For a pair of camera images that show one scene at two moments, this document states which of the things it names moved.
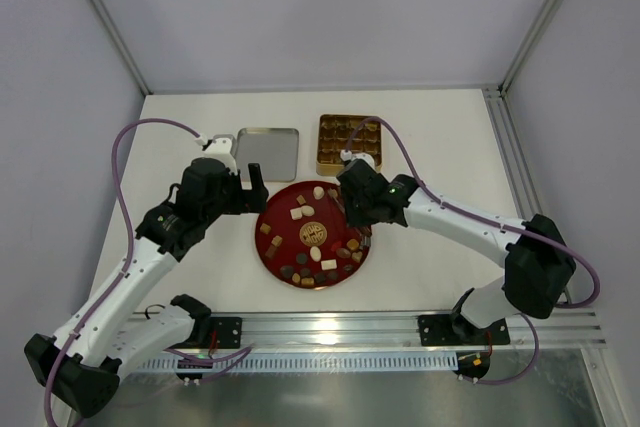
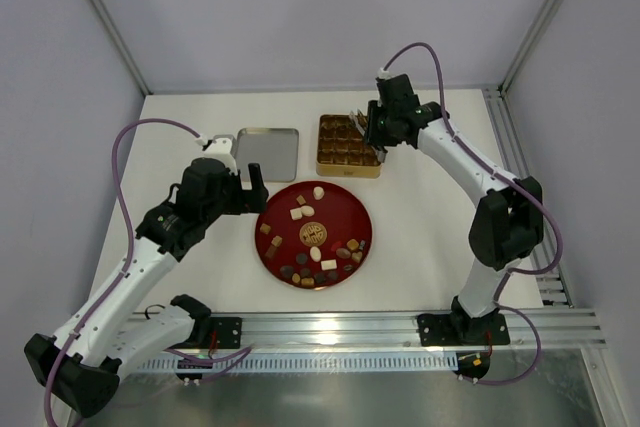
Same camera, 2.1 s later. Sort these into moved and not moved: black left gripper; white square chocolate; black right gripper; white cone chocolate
Moved: black right gripper
Not moved: black left gripper; white cone chocolate; white square chocolate
